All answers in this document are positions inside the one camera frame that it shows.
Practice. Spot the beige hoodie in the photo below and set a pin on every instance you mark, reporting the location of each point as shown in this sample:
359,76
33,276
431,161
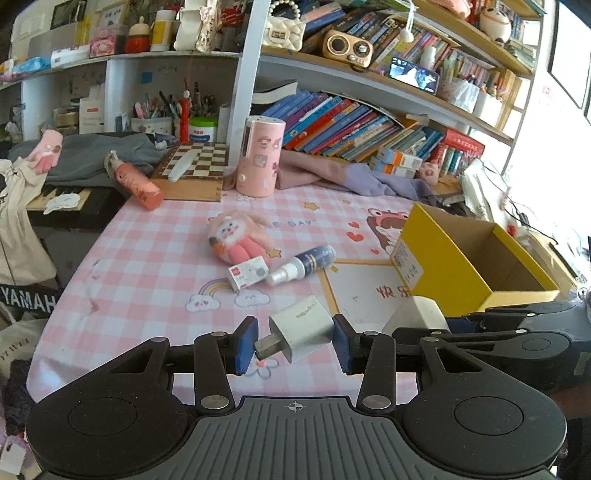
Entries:
18,230

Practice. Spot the white plastic bag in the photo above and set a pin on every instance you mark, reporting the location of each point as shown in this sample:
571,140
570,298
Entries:
480,189

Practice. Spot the red white figurine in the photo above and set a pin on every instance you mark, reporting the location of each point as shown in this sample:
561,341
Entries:
137,41

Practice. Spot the row of slanted colourful books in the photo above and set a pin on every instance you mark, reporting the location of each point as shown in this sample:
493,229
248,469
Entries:
346,124

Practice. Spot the white bookshelf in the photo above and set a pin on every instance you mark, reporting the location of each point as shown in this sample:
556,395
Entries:
242,60

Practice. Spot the white tissue pack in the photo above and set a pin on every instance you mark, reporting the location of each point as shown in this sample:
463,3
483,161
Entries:
69,56

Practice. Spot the yellow white bottle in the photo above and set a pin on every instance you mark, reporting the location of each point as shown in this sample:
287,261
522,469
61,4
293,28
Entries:
161,32

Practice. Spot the cream rectangular block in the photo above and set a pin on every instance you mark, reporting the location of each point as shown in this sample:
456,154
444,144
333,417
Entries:
418,314

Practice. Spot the white storage bin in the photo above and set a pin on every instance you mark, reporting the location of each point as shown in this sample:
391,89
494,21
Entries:
487,108

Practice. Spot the pink plush toy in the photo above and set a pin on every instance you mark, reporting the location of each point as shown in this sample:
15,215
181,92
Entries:
235,235

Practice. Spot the white blue orange carton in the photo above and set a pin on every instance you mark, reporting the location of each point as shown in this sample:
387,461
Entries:
401,158
392,170

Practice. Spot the white shopping bag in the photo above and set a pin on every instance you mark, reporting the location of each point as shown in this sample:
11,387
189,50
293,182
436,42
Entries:
18,350

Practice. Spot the white pen holder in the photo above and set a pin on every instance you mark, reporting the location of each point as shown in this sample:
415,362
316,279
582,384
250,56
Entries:
152,127

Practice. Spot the pink pig toy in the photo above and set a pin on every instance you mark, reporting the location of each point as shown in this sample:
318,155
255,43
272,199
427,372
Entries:
428,171

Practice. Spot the pink pump bottle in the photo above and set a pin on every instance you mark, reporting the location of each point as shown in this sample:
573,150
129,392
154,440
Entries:
138,187

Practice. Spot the pink gift box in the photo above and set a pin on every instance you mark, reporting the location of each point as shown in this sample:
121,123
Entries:
104,46

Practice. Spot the wooden chess box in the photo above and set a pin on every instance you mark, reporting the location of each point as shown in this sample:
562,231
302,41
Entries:
194,187

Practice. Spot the white jar green lid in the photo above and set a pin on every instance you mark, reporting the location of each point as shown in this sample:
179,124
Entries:
203,131

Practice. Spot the cream printed handbag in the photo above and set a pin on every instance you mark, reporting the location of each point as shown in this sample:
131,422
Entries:
191,27

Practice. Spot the white power adapter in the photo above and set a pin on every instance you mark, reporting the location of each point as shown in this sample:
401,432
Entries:
302,327

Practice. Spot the wooden retro radio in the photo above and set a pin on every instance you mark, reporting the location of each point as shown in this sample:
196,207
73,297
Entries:
348,48

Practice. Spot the pink glove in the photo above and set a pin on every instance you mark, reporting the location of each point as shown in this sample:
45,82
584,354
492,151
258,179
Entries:
46,152

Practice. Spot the pink sticker-covered cylinder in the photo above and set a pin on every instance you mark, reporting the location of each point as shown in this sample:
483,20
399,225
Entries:
258,161

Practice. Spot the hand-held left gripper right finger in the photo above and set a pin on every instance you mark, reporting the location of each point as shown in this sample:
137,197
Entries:
344,346

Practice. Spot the yellow cardboard box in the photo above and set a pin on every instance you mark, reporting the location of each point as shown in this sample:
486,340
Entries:
438,258

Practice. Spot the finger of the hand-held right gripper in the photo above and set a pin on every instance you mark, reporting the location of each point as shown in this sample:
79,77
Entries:
531,348
508,316

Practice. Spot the desktop with pink checked tablecloth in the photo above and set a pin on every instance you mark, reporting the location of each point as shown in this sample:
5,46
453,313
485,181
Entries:
152,258

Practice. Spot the blue packet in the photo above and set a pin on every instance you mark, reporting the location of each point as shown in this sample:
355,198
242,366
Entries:
30,64

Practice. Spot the row of yellow slim books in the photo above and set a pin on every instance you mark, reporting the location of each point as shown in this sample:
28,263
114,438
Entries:
510,92

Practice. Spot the white box red label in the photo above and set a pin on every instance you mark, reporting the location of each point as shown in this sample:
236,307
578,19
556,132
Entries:
91,115

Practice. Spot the black panel white lettering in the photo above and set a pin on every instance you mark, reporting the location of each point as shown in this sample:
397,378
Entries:
27,300

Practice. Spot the small white red box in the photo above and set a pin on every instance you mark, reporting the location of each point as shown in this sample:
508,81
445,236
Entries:
247,273

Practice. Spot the phone with lit screen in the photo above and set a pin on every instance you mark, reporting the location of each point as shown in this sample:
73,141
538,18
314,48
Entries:
413,74

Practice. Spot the red tassel ornament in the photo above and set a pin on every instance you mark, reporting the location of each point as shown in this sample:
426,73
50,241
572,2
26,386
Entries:
184,120

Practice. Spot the long red box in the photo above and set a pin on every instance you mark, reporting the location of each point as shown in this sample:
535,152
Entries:
461,142

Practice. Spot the bunch of pens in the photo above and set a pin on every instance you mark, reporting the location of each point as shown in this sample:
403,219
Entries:
161,104

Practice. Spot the black piano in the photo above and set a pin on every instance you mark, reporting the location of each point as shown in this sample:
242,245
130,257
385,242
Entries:
92,210

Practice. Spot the row of upright shelf books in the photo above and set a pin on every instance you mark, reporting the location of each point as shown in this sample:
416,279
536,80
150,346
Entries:
383,27

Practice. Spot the white paper cutout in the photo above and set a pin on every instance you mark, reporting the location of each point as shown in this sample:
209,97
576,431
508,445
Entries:
62,202

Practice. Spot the panda figurine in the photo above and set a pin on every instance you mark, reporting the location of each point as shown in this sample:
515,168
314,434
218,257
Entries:
496,23

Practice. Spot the pink and purple garment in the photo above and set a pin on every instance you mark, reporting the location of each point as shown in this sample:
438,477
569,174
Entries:
332,173

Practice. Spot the dark blue spray bottle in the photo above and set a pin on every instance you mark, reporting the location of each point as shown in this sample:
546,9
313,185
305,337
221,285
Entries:
304,263

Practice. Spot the thick black book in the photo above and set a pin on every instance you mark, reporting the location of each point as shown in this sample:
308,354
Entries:
277,90

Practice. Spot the black picture frame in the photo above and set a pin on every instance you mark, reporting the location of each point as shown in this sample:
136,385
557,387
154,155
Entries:
68,11

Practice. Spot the white quilted purse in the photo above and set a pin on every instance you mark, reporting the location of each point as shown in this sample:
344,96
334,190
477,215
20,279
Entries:
281,32

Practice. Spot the grey garment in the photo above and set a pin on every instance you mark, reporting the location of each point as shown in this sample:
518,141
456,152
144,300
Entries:
92,152

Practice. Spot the clear pen organiser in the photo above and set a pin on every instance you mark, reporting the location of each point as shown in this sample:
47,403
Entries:
457,92

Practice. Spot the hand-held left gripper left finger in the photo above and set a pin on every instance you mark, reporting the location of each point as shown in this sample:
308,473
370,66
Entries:
244,344

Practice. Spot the white oblong case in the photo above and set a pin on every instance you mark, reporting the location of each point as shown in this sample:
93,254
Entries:
181,165

